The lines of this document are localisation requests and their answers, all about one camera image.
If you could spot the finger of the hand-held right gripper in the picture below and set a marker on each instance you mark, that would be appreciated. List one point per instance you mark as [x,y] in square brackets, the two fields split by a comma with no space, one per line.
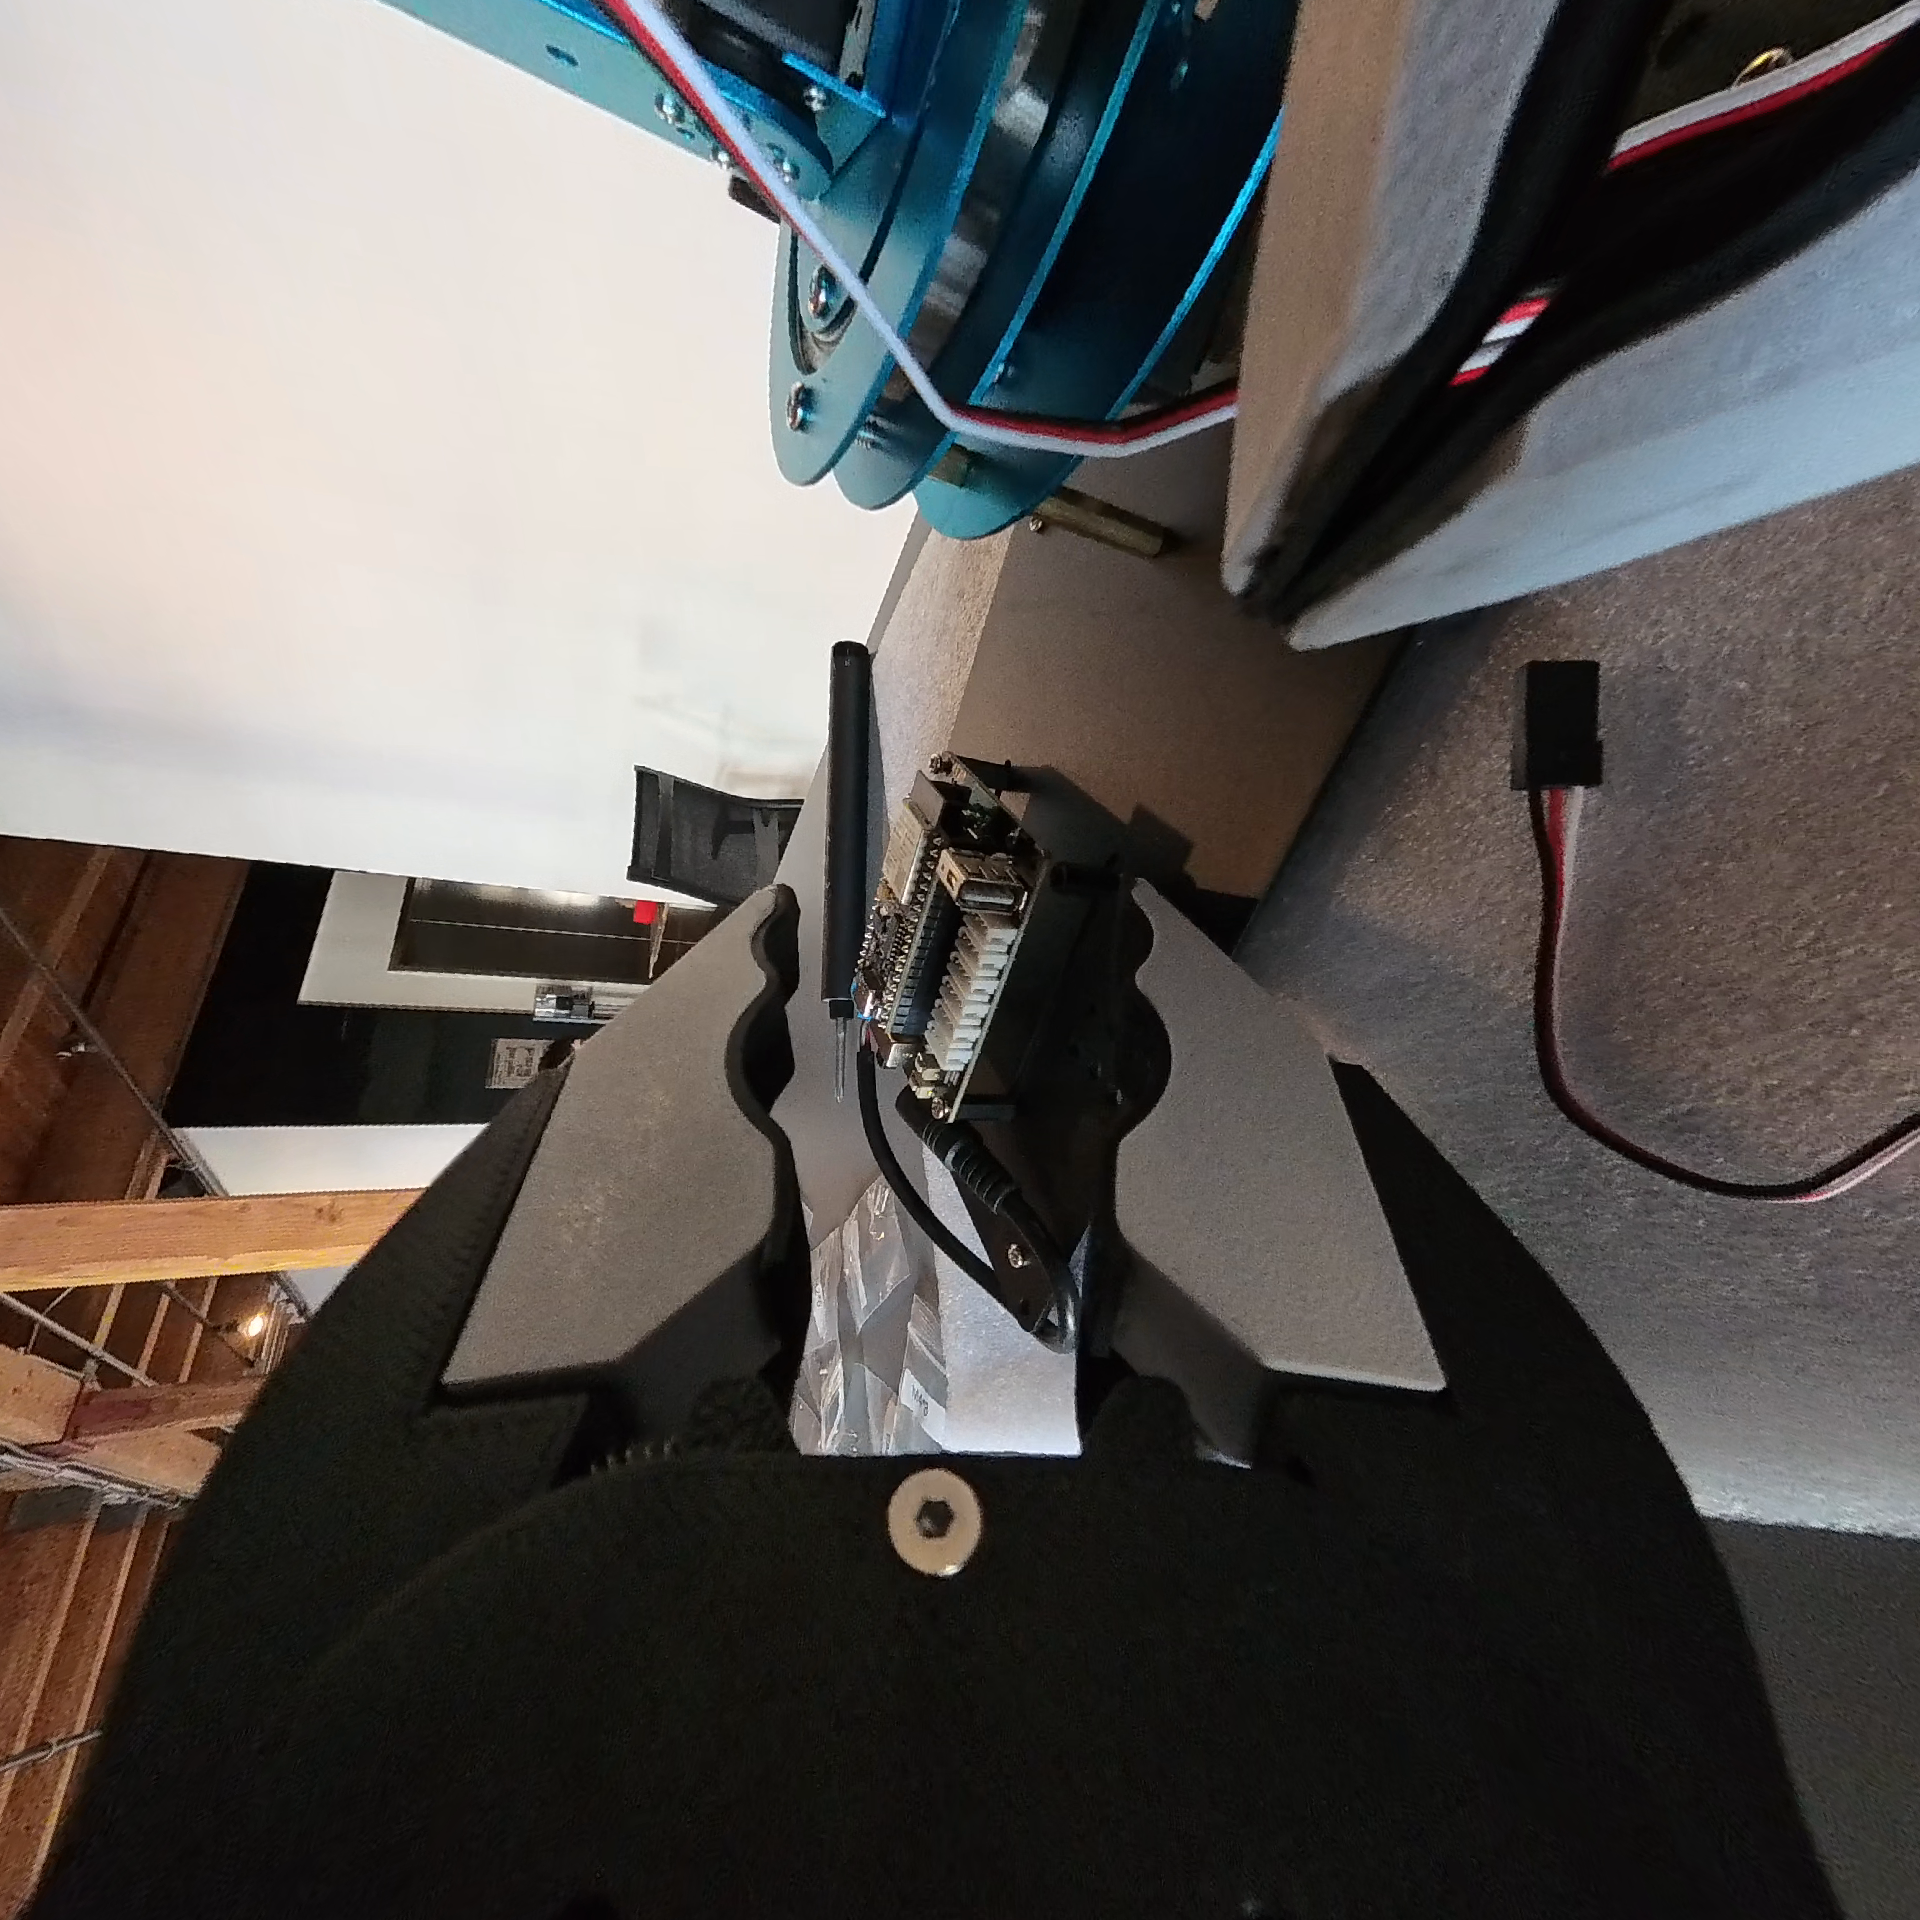
[1724,451]
[1471,181]

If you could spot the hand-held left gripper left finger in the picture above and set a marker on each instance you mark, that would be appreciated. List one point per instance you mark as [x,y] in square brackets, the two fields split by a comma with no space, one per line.
[628,1200]

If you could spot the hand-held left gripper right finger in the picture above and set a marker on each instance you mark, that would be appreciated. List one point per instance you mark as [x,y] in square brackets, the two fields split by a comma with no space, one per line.
[1276,1200]

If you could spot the controller circuit board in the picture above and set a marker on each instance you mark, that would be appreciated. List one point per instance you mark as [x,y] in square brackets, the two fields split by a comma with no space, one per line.
[973,960]

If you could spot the blue toy robot arm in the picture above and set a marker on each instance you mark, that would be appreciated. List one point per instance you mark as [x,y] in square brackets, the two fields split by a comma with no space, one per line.
[930,224]

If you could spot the black office chair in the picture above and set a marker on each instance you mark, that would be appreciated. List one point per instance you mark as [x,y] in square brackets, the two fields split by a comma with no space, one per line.
[705,832]

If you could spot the black screwdriver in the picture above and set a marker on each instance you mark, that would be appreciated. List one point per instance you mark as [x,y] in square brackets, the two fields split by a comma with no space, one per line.
[844,826]

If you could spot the wooden ceiling beam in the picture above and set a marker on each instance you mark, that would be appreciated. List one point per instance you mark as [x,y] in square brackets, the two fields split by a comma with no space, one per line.
[181,1241]

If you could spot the white foam sheet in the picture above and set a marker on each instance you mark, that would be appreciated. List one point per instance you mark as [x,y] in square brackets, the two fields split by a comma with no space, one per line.
[1724,930]

